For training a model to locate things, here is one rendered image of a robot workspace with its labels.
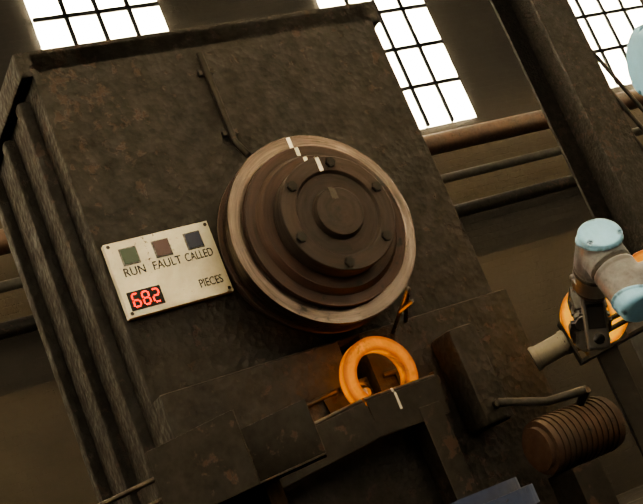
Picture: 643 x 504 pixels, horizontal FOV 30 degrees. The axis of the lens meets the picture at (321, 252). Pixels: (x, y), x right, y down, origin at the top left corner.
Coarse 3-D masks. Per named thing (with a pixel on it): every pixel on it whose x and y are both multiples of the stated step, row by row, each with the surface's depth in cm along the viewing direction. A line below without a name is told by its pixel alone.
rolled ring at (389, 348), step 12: (372, 336) 273; (360, 348) 271; (372, 348) 272; (384, 348) 273; (396, 348) 274; (348, 360) 269; (396, 360) 274; (408, 360) 274; (348, 372) 267; (408, 372) 273; (348, 384) 266; (348, 396) 267; (360, 396) 266
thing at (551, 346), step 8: (552, 336) 280; (560, 336) 278; (544, 344) 279; (552, 344) 278; (560, 344) 278; (568, 344) 277; (536, 352) 278; (544, 352) 278; (552, 352) 278; (560, 352) 278; (568, 352) 279; (536, 360) 278; (544, 360) 278; (552, 360) 279
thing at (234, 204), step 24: (312, 144) 285; (336, 144) 288; (240, 168) 275; (240, 192) 272; (240, 216) 270; (408, 216) 288; (240, 240) 267; (408, 240) 285; (240, 264) 266; (408, 264) 283; (264, 288) 265; (288, 312) 269; (312, 312) 268; (336, 312) 270; (360, 312) 272
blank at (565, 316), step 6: (564, 300) 280; (606, 300) 279; (564, 306) 280; (564, 312) 280; (612, 312) 278; (564, 318) 280; (570, 318) 279; (618, 318) 278; (564, 324) 279; (612, 324) 278; (624, 324) 277; (618, 330) 277; (624, 330) 277; (612, 336) 277; (618, 336) 277
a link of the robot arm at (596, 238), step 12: (588, 228) 241; (600, 228) 240; (612, 228) 240; (576, 240) 242; (588, 240) 238; (600, 240) 238; (612, 240) 237; (576, 252) 243; (588, 252) 239; (600, 252) 238; (576, 264) 245; (588, 264) 240; (576, 276) 247; (588, 276) 244
